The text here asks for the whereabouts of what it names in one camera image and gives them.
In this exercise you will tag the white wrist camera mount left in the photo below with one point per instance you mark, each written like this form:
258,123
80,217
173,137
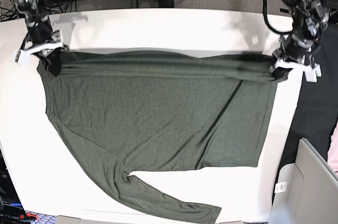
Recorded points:
312,71

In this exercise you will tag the pink cloth at edge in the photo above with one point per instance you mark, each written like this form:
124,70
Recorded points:
332,155

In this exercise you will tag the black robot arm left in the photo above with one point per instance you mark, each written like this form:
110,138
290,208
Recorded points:
310,20

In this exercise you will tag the dark green long-sleeve shirt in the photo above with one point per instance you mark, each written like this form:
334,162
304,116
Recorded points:
159,111

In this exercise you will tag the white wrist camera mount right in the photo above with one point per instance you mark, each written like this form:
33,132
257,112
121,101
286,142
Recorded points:
22,56

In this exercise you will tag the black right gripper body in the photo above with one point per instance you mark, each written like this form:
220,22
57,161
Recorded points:
40,30

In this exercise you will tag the grey plastic bin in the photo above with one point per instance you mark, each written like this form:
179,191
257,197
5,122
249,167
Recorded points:
306,191

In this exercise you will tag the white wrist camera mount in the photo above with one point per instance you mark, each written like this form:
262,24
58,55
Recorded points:
312,71
22,56

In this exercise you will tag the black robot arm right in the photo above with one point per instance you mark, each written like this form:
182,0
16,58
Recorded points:
31,9

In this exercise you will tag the black box with orange label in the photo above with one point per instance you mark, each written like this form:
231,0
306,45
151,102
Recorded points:
9,214

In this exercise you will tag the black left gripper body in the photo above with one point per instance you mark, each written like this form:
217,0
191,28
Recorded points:
294,49

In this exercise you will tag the black cloth beside table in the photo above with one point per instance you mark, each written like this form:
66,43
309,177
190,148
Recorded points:
316,113

